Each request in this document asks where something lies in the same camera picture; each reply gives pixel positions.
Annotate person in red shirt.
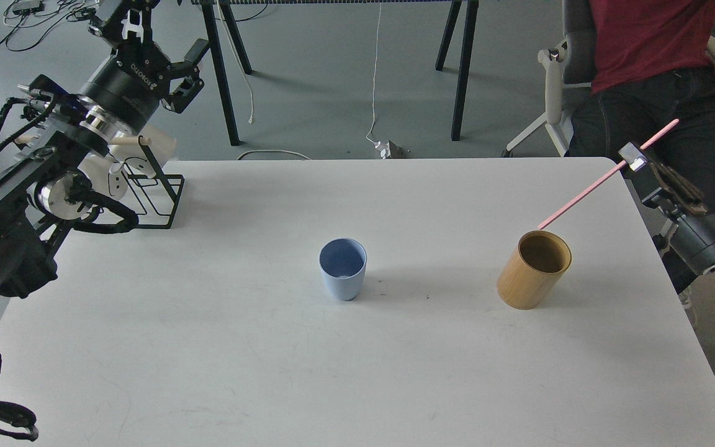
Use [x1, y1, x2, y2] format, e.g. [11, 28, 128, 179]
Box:
[567, 1, 715, 207]

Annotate black cables on floor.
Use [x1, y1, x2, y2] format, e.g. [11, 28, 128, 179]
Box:
[0, 0, 147, 74]

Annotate white power adapter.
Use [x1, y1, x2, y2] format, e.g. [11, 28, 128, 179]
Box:
[375, 140, 405, 160]

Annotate light blue plastic cup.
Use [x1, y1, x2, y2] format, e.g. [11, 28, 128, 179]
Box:
[318, 238, 368, 302]

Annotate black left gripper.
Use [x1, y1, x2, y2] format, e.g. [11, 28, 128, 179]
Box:
[79, 1, 210, 131]

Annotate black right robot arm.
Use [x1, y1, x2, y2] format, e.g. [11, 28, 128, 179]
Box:
[619, 143, 715, 276]

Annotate wooden rack dowel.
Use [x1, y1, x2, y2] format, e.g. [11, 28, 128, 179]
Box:
[15, 135, 151, 145]

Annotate black trestle table legs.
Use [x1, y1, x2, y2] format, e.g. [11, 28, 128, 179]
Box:
[188, 1, 480, 145]

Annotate bamboo cylindrical holder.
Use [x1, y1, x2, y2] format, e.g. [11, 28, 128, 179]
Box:
[497, 231, 572, 309]

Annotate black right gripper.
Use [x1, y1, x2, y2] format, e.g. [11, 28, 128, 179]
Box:
[618, 142, 715, 276]

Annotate grey office chair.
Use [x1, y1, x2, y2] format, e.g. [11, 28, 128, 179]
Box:
[501, 0, 715, 158]

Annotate pink chopstick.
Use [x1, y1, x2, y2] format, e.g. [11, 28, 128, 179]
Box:
[537, 119, 680, 231]

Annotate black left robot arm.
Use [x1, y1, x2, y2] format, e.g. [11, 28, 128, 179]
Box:
[0, 1, 210, 298]

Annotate black wire rack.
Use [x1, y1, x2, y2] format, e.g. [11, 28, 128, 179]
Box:
[120, 147, 185, 230]

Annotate white cable on floor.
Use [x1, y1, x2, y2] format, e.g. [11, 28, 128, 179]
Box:
[366, 3, 383, 147]

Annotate white mug on rack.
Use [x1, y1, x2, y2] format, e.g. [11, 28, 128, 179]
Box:
[79, 125, 177, 201]

